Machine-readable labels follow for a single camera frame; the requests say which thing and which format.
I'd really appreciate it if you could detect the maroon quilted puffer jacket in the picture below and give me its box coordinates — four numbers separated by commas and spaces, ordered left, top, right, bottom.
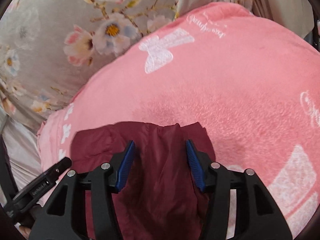
70, 122, 215, 239

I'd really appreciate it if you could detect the person's left hand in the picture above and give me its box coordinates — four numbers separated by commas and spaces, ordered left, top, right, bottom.
18, 225, 31, 239

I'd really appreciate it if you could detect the white satin sheet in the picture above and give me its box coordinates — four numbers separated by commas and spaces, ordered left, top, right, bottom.
2, 118, 42, 190

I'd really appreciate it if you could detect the pink fleece blanket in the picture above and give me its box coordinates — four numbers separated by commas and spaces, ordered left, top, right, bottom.
38, 2, 319, 236

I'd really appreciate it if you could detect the grey floral quilt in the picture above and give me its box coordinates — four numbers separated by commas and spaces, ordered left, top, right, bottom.
1, 0, 253, 130

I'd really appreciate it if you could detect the beige curtain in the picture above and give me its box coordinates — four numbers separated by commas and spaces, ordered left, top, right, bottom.
252, 0, 314, 38

